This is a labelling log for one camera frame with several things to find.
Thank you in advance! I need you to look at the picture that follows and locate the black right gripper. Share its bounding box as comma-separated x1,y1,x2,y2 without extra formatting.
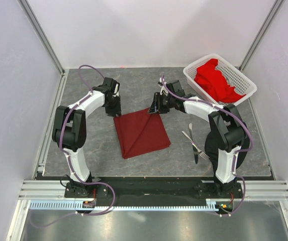
147,92,174,114

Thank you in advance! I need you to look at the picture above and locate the dark red cloth napkin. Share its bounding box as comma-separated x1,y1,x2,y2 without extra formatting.
114,108,171,159

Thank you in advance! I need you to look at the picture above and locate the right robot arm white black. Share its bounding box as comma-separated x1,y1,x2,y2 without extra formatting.
148,77,253,198

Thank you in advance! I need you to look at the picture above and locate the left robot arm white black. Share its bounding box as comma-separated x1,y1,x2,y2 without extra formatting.
52,77,122,197

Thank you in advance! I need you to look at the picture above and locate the silver knife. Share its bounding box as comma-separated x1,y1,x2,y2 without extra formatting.
188,123,199,164

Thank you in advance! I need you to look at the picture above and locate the bright red cloth in basket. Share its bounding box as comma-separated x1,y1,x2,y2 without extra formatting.
194,58,245,103

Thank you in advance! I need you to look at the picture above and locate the silver fork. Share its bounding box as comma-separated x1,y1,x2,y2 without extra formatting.
182,131,209,160

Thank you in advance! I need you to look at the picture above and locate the white plastic basket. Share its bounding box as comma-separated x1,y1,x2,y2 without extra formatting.
183,53,257,106

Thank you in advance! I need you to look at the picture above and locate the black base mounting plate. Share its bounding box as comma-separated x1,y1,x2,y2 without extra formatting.
61,177,243,199

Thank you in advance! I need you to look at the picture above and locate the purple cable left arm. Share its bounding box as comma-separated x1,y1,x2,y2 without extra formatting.
29,65,116,228

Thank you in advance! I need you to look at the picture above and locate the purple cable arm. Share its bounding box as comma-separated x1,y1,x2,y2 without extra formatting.
158,74,254,218
29,65,116,228

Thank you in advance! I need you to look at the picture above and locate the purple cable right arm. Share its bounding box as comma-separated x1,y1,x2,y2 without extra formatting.
158,74,254,218

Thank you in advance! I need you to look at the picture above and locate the blue-white cable duct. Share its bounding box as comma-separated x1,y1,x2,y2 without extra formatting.
29,199,221,211

